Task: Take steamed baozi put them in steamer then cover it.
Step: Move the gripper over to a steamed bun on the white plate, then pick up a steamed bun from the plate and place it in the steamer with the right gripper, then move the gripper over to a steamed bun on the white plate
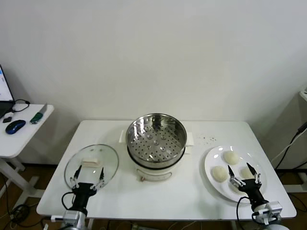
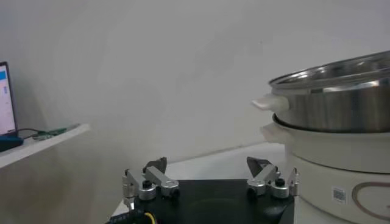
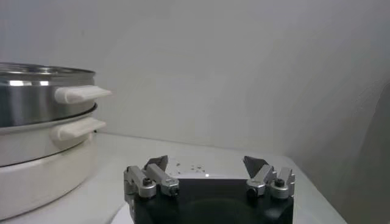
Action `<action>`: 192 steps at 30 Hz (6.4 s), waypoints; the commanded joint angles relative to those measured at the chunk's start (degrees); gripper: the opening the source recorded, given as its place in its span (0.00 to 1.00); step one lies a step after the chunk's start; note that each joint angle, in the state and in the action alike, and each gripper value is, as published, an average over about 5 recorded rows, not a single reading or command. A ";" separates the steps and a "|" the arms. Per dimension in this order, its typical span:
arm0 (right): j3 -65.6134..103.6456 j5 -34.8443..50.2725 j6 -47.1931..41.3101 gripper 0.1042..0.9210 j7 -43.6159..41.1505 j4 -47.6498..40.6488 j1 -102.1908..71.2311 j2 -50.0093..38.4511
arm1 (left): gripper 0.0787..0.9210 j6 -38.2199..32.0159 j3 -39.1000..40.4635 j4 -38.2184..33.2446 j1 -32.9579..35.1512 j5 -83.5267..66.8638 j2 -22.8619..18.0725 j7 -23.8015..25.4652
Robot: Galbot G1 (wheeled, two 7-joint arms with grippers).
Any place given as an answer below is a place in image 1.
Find stainless steel steamer basket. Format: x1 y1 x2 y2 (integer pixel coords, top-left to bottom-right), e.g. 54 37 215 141
119 113 195 168

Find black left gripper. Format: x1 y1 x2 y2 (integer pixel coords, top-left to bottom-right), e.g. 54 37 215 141
70 164 106 211

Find white round plate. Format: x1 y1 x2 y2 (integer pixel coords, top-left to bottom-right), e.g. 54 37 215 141
204 145 268 204

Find white power cable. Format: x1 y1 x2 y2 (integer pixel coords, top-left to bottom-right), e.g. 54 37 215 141
272 141 295 163

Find black floor cable coil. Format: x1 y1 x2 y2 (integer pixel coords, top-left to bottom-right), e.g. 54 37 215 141
0 172 48 227

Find blue computer mouse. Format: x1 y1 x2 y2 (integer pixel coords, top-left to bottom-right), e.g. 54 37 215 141
5 119 26 135

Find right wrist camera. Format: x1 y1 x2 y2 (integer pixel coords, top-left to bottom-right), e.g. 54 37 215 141
258 201 283 220

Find white electric pot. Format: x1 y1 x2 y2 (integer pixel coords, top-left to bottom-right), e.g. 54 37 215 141
128 143 192 183

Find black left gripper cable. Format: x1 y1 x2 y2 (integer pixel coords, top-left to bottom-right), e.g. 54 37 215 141
61 191 77 213

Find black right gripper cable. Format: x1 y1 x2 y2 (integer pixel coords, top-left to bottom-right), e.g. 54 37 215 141
236 196 259 222

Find white side table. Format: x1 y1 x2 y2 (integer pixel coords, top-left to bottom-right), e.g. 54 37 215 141
0 103 55 199

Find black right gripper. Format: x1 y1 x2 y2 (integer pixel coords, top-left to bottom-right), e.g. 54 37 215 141
228 162 264 206

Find black laptop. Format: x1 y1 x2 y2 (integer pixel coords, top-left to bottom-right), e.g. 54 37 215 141
0 64 15 119

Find black power cable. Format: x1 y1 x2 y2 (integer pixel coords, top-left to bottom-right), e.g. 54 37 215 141
274 121 307 170

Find dark crumbs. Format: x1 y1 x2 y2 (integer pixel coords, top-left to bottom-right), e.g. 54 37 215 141
196 135 218 144

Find green hex key set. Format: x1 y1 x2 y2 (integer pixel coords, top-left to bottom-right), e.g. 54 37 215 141
29 103 48 125

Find black looped cable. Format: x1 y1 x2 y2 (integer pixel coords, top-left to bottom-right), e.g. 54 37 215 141
11 99 31 113

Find glass pot lid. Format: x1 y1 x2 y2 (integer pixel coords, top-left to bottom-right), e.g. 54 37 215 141
64 143 120 194

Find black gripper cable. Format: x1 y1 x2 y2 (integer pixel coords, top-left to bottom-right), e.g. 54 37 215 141
61 191 77 213
236 196 259 222

